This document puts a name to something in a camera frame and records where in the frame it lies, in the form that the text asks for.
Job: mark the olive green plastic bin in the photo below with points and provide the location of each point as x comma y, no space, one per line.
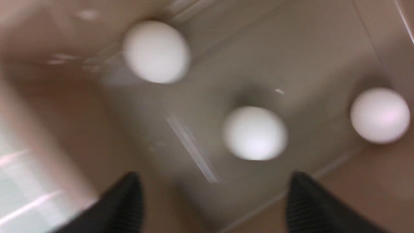
68,94

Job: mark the plain white ping-pong ball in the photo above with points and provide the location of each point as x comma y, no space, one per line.
255,134
380,115
156,52

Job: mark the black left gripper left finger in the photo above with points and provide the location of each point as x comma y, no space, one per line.
119,210

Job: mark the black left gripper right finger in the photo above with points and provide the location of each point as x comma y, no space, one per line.
310,208

